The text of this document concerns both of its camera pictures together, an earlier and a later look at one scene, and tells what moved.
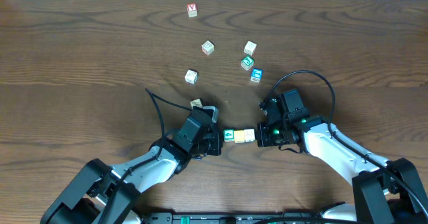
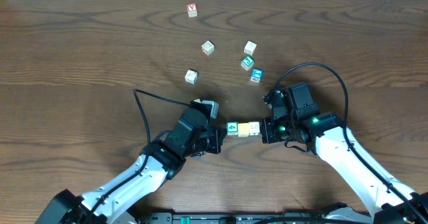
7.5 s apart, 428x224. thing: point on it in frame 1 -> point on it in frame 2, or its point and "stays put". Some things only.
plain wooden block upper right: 250,48 stays put
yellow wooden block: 239,136 -> 243,130
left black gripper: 219,140 stays put
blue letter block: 257,75 stays put
